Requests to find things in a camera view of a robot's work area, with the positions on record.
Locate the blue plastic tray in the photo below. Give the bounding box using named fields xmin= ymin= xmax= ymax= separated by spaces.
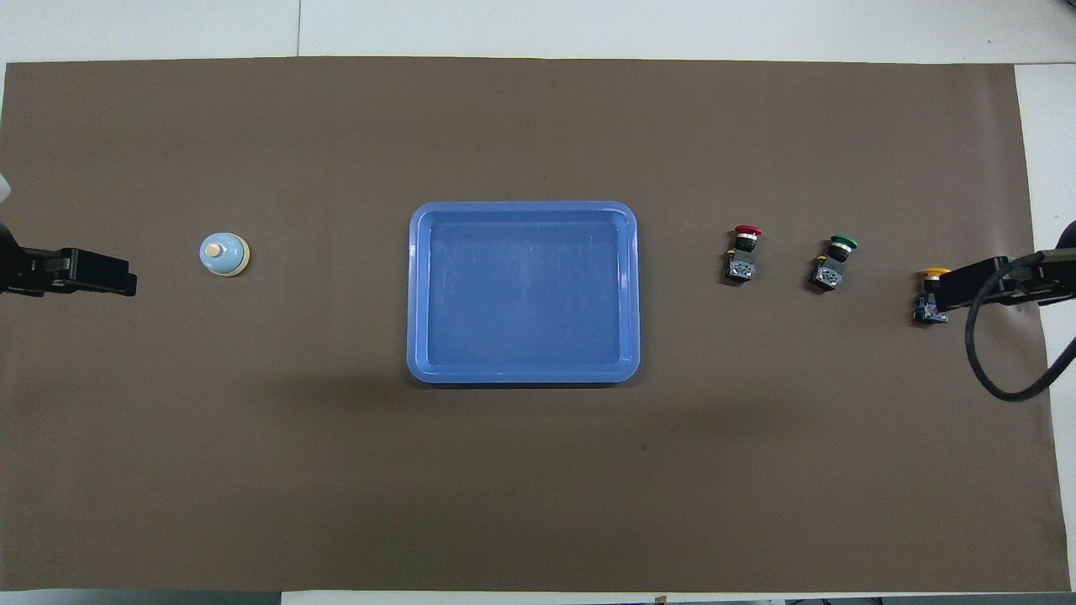
xmin=407 ymin=201 xmax=641 ymax=386

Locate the green push button switch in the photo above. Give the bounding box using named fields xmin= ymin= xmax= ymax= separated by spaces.
xmin=809 ymin=235 xmax=859 ymax=293

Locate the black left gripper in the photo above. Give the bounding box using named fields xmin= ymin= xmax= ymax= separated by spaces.
xmin=0 ymin=223 xmax=139 ymax=298

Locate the brown table mat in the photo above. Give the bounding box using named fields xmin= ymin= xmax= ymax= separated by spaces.
xmin=0 ymin=56 xmax=1073 ymax=593

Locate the light blue desk bell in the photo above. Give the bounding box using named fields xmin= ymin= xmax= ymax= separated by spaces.
xmin=199 ymin=231 xmax=251 ymax=278

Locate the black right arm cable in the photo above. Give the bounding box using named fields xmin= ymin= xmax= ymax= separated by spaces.
xmin=964 ymin=252 xmax=1076 ymax=402

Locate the yellow push button switch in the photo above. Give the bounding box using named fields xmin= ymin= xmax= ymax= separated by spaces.
xmin=914 ymin=267 xmax=953 ymax=324

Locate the red push button switch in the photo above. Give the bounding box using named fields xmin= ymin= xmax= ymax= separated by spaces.
xmin=725 ymin=224 xmax=763 ymax=284

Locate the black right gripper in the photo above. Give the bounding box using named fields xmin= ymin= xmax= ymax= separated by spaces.
xmin=937 ymin=220 xmax=1076 ymax=313

